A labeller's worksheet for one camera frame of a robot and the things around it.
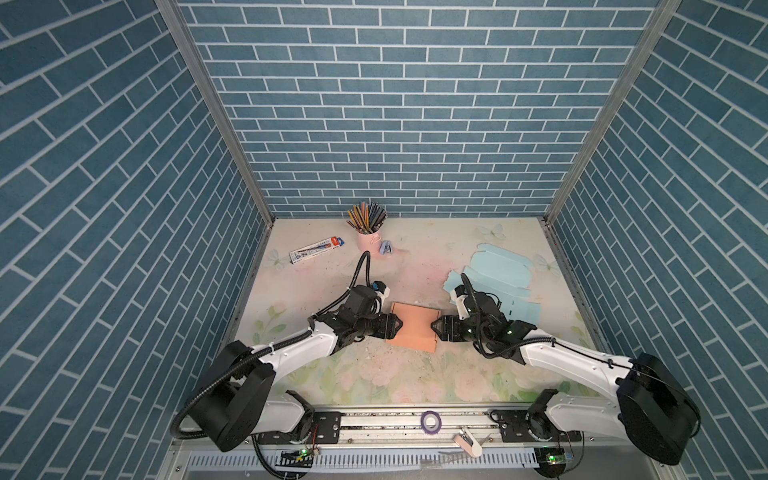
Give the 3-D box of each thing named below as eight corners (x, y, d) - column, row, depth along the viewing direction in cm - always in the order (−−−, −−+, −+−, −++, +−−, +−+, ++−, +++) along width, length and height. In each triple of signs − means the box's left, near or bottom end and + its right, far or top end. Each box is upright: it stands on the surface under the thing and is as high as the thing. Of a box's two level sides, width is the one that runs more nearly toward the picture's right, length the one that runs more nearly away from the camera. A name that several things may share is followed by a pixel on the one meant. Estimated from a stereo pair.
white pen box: (291, 263, 109) (289, 258, 107) (289, 256, 111) (287, 252, 109) (343, 245, 115) (343, 240, 113) (341, 239, 117) (340, 234, 115)
